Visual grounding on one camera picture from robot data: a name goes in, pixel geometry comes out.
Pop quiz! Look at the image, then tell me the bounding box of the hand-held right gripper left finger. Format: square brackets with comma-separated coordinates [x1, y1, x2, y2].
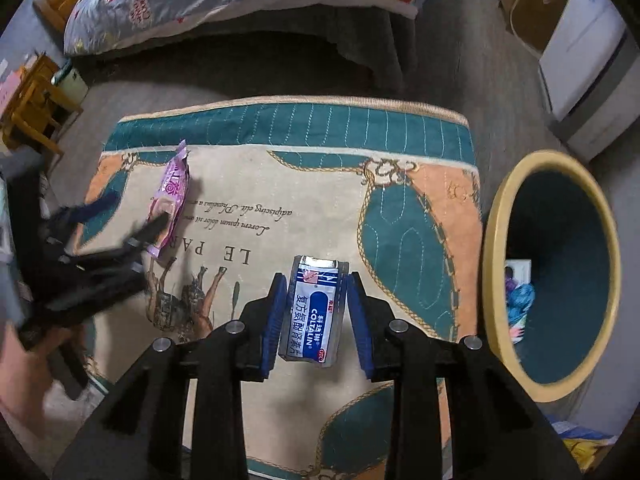
[52, 272, 290, 480]

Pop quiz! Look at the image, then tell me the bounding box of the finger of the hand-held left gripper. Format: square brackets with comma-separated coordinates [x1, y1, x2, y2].
[42, 190, 123, 241]
[75, 212, 171, 271]

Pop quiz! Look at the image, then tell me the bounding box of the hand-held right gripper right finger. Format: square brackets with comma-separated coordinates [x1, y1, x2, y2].
[344, 271, 601, 480]

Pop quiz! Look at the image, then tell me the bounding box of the blue white medicine box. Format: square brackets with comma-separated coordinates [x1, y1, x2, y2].
[277, 255, 350, 367]

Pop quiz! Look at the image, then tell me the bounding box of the pink snack wrapper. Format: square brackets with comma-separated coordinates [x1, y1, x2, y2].
[144, 139, 193, 258]

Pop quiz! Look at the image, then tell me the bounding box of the teal trash bin yellow rim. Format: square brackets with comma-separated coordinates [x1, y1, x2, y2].
[481, 149, 622, 403]

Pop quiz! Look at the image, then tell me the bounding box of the person's left forearm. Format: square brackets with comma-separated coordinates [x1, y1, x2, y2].
[0, 320, 91, 426]

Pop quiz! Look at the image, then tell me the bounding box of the wooden chair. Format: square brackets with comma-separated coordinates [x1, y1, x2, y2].
[0, 52, 86, 156]

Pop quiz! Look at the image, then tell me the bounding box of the green white container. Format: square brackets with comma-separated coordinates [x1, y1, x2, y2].
[50, 62, 91, 103]

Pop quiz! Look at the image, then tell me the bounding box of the teal beige printed mat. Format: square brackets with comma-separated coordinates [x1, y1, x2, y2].
[75, 95, 483, 480]

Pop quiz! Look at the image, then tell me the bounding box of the colourful crumpled wrapper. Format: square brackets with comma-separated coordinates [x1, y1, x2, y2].
[505, 267, 536, 346]

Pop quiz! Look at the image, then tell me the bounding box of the small white box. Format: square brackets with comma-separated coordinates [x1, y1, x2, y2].
[505, 257, 532, 286]

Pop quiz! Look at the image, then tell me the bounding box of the bed with blue quilt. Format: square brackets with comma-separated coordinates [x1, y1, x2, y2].
[85, 0, 506, 93]

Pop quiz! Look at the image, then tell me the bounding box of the white grey air purifier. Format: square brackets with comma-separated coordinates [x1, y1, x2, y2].
[537, 0, 640, 161]

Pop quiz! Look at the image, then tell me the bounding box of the brown cardboard box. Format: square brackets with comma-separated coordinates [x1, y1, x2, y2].
[495, 0, 576, 58]

